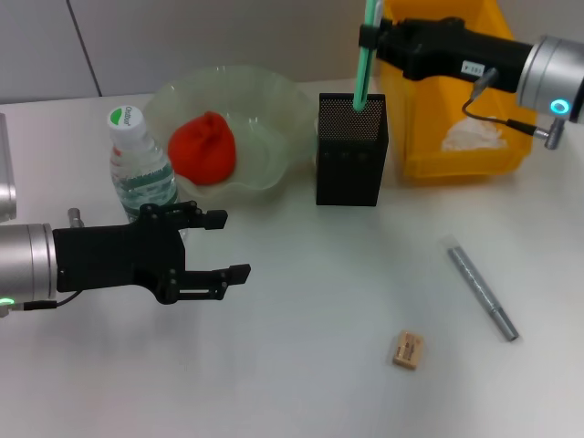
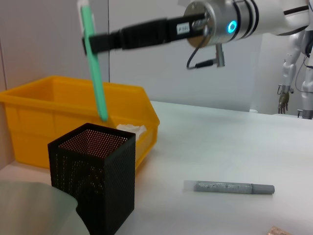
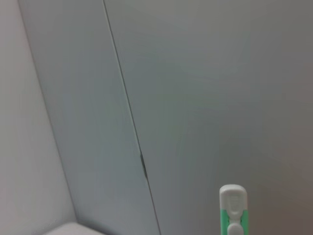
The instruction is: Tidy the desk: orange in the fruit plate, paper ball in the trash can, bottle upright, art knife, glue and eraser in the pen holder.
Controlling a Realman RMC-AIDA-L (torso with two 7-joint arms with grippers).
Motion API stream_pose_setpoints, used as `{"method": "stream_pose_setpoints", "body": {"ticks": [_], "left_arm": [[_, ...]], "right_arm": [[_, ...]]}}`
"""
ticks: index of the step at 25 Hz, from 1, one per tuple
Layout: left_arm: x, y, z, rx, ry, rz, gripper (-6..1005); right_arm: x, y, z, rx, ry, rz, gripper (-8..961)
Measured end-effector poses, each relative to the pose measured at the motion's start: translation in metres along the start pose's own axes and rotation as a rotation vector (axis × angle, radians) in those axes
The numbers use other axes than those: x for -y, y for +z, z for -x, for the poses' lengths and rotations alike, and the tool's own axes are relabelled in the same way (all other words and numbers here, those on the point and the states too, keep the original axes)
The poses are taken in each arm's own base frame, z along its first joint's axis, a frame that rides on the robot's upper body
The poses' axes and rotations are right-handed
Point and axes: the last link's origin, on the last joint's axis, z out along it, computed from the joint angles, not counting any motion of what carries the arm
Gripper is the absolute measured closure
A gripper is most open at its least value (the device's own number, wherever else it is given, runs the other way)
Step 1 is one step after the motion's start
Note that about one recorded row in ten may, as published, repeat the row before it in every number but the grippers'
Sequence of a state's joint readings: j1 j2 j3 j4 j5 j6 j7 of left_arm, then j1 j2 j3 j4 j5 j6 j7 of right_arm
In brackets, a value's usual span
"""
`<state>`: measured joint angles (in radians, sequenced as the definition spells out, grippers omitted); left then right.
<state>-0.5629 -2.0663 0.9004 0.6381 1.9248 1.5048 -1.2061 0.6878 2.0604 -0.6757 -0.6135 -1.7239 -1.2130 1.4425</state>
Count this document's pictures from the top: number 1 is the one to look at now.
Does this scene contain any beige eraser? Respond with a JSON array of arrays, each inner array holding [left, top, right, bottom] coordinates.
[[391, 330, 424, 370]]

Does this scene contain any green utility knife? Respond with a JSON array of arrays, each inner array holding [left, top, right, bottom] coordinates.
[[351, 0, 385, 113]]

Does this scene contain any green glass fruit bowl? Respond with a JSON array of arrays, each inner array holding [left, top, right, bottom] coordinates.
[[143, 65, 320, 203]]

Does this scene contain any yellow plastic bin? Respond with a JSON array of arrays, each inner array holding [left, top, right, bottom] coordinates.
[[381, 0, 535, 184]]

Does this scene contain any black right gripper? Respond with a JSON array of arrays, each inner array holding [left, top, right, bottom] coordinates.
[[358, 16, 536, 95]]

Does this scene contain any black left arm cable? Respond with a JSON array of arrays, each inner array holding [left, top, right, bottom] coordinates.
[[8, 290, 82, 312]]

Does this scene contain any white paper ball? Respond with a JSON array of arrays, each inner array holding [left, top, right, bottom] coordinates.
[[440, 116, 510, 152]]

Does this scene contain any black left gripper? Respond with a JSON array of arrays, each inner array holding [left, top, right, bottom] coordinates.
[[52, 202, 253, 306]]

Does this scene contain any black mesh pen holder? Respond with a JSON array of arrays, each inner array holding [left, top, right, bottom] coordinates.
[[315, 92, 391, 206]]

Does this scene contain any clear green-label water bottle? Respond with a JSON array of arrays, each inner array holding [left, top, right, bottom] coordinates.
[[107, 104, 182, 224]]

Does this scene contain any grey pen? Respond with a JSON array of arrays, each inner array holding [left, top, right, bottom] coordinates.
[[445, 245, 521, 342]]

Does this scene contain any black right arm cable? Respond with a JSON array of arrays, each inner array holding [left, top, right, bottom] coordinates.
[[461, 89, 568, 151]]

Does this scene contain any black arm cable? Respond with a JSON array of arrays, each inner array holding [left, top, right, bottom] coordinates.
[[8, 290, 82, 312], [461, 89, 568, 151]]

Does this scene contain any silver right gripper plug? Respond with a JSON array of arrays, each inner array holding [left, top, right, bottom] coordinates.
[[471, 67, 500, 94]]

